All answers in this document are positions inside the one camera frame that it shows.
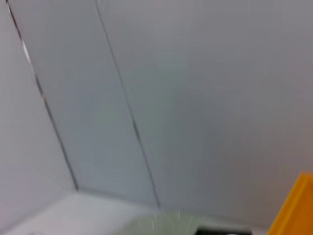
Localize green wavy glass fruit plate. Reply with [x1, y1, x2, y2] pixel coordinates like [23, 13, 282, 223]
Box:
[124, 210, 199, 235]

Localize black mesh pen holder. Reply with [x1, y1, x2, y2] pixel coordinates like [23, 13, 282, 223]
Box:
[195, 227, 252, 235]

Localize yellow plastic storage bin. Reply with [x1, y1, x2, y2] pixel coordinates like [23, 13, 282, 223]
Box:
[266, 171, 313, 235]

